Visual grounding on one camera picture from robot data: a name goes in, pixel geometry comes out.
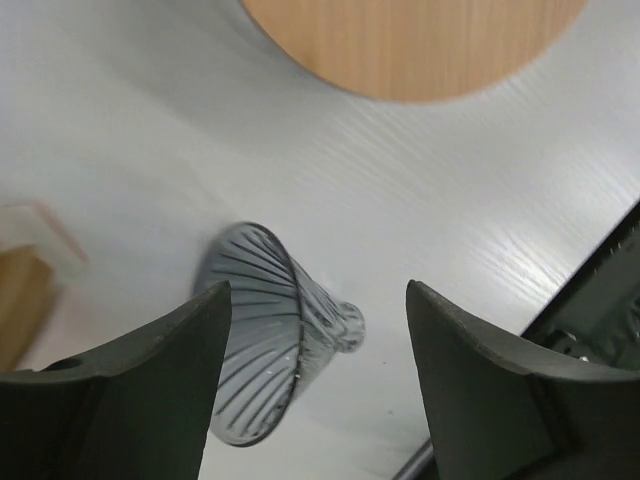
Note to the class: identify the coffee filter pack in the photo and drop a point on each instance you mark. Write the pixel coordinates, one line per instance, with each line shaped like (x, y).
(39, 258)

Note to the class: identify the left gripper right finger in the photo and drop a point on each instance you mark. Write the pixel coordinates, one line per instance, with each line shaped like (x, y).
(501, 407)

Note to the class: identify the grey glass dripper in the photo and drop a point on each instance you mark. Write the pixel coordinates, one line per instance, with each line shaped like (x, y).
(285, 330)

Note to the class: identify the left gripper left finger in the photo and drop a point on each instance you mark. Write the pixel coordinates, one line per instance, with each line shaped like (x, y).
(137, 407)

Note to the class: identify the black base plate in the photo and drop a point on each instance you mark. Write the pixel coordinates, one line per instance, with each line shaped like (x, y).
(595, 315)

